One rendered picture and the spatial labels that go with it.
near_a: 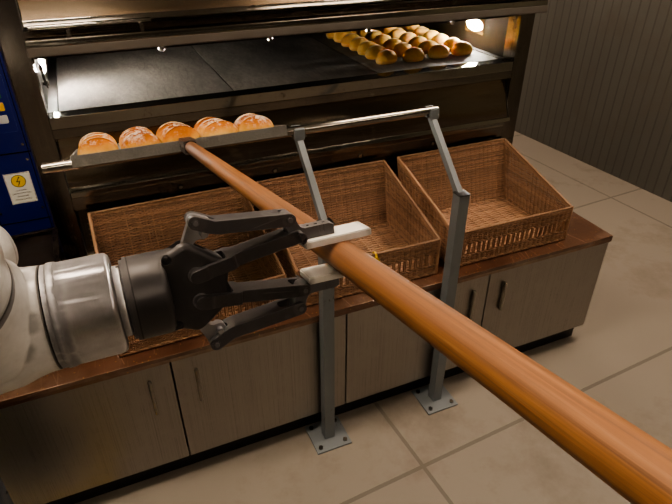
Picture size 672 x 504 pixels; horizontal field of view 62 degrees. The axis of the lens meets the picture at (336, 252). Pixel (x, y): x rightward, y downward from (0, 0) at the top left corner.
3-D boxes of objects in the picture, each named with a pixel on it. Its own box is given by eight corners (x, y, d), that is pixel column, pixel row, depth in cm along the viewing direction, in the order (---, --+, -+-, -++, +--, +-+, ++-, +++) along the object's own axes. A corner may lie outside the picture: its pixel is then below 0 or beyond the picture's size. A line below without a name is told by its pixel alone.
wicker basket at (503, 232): (390, 213, 249) (394, 155, 234) (495, 191, 268) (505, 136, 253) (450, 270, 212) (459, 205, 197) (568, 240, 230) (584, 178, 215)
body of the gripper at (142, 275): (110, 243, 51) (211, 223, 54) (130, 326, 54) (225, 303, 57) (114, 268, 45) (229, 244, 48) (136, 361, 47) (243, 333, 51)
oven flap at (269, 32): (28, 58, 154) (33, 56, 171) (547, 12, 214) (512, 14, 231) (25, 48, 153) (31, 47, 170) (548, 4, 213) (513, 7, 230)
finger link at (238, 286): (196, 295, 50) (196, 310, 50) (314, 286, 54) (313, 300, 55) (189, 281, 53) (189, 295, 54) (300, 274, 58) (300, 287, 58)
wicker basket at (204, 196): (102, 276, 208) (84, 210, 193) (249, 243, 228) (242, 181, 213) (117, 360, 171) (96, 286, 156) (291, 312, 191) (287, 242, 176)
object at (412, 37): (323, 37, 276) (323, 25, 273) (408, 29, 292) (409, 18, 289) (379, 66, 229) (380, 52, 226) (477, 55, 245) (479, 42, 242)
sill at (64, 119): (51, 124, 183) (48, 112, 181) (503, 67, 244) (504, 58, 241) (51, 130, 179) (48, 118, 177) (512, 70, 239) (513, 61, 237)
